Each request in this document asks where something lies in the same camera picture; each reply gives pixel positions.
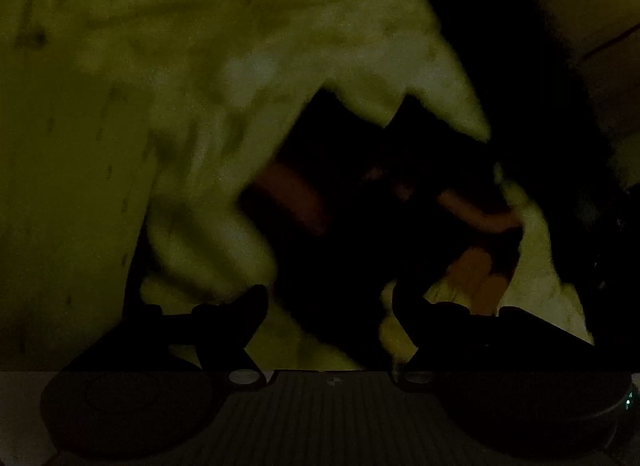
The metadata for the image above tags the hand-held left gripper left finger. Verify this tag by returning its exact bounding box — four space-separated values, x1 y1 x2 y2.
62 284 269 391

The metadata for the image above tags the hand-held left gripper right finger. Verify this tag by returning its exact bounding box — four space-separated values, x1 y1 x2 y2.
391 282 631 392

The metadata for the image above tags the dark garment with red lining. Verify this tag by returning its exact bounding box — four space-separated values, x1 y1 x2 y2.
235 90 551 372

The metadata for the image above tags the white crinkled garment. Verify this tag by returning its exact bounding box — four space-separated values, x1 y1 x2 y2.
75 0 596 372

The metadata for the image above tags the white dotted bed sheet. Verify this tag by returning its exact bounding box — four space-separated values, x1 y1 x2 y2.
0 0 161 372

